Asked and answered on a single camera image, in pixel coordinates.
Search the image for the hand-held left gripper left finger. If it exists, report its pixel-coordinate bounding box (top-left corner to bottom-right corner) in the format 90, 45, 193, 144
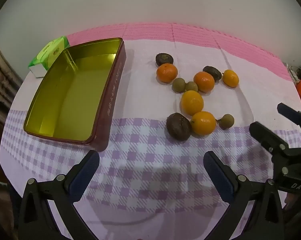
18, 150, 101, 240

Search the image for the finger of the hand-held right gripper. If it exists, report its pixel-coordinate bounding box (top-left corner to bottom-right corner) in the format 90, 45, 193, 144
249, 121, 301, 180
277, 102, 301, 126

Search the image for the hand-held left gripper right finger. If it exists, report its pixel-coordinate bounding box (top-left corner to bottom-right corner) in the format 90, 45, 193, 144
203, 151, 284, 240

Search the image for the brown longan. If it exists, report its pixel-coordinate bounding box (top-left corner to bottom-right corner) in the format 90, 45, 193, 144
219, 114, 234, 130
185, 81, 199, 93
172, 78, 186, 92

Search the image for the orange mandarin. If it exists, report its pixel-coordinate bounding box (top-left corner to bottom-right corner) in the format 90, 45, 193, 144
222, 70, 239, 88
180, 90, 204, 116
191, 111, 217, 135
194, 71, 215, 93
157, 64, 178, 82

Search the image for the dark passion fruit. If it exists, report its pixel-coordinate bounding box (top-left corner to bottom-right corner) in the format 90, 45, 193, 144
203, 66, 222, 81
166, 113, 192, 141
156, 53, 174, 67

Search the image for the maroon gold tin box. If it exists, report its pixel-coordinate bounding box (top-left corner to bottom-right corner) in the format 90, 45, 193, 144
23, 38, 126, 152

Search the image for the clear plastic wrapper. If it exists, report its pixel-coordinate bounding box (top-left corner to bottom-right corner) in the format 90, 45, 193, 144
285, 64, 301, 82

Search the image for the pink purple checkered cloth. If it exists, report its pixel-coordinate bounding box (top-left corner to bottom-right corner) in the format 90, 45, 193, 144
0, 22, 301, 240

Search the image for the wicker basket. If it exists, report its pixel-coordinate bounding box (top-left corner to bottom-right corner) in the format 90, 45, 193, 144
0, 30, 24, 120

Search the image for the green tissue pack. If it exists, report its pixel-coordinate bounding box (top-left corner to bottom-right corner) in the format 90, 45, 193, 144
28, 36, 70, 78

